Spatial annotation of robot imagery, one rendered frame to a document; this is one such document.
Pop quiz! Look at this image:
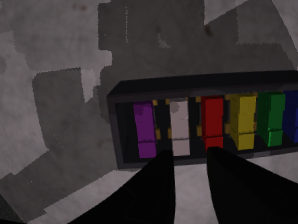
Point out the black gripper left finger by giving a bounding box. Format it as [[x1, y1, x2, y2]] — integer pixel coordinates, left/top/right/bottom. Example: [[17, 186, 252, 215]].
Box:
[[68, 151, 177, 224]]

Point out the red fuse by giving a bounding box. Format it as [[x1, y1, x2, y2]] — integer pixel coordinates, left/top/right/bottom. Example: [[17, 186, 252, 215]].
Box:
[[201, 95, 223, 152]]

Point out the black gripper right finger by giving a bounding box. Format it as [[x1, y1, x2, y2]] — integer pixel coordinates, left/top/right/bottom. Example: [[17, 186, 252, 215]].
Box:
[[206, 147, 298, 224]]

